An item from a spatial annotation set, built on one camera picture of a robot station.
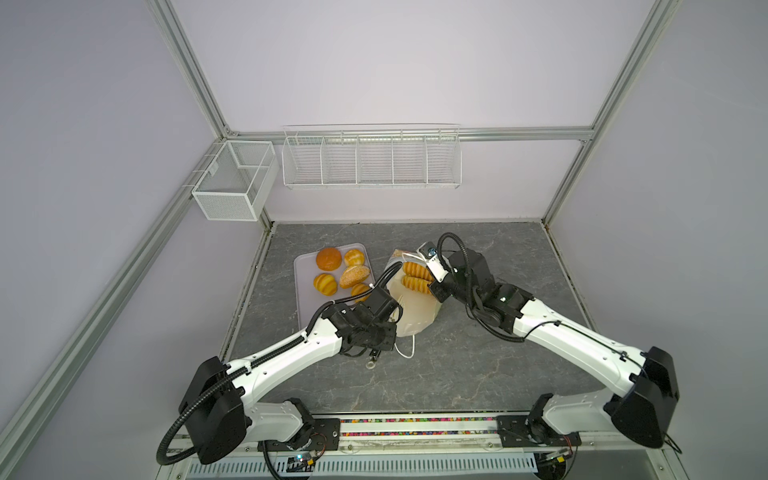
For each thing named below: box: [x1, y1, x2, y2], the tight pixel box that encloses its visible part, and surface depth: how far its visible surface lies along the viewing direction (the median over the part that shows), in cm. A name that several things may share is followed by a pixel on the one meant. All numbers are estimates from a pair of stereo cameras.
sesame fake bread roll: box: [340, 265, 371, 289], surface depth 101 cm
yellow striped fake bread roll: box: [313, 273, 337, 296], surface depth 101 cm
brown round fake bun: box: [316, 247, 343, 271], surface depth 107 cm
